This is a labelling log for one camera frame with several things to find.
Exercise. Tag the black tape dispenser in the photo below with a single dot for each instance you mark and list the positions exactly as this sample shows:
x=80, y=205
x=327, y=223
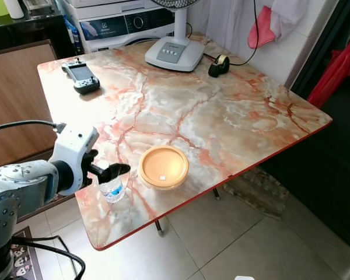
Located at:
x=219, y=67

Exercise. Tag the white hanging cloth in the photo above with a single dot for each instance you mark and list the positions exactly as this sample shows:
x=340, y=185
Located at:
x=233, y=17

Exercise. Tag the grey handheld controller with screen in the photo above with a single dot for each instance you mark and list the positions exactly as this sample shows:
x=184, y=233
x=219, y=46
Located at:
x=81, y=76

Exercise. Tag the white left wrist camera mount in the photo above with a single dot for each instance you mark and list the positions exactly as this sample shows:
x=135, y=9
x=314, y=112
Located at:
x=73, y=149

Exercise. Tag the red hanging cloth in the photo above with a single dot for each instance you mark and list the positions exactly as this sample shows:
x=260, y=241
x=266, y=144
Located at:
x=262, y=30

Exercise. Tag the white standing fan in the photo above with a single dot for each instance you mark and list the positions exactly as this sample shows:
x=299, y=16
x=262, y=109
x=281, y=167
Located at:
x=175, y=51

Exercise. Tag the red plastic bag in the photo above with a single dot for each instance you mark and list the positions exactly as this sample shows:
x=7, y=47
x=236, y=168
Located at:
x=335, y=73

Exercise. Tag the clear plastic box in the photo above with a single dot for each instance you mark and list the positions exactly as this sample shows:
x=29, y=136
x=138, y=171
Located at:
x=37, y=6

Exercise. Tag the clear water bottle blue label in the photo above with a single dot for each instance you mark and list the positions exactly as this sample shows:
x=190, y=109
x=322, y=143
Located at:
x=114, y=191

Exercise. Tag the blue detergent bottle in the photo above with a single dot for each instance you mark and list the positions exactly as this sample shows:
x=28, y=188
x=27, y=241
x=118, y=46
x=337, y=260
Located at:
x=74, y=32

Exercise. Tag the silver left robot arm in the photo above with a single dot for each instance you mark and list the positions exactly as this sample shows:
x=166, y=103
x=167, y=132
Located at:
x=17, y=186

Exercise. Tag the white plastic bottle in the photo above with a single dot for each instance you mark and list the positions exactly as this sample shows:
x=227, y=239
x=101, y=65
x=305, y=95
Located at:
x=14, y=7

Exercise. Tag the brown wooden cabinet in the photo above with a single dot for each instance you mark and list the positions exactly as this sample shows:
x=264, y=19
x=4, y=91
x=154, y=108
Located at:
x=17, y=93

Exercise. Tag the white washing machine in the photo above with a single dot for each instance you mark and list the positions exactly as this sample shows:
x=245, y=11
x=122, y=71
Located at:
x=116, y=24

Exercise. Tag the dark printed floor rug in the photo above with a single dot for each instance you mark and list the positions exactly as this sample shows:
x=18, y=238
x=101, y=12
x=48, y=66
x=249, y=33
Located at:
x=20, y=256

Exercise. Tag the brown patterned floor mat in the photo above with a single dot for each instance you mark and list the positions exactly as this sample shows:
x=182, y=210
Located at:
x=256, y=192

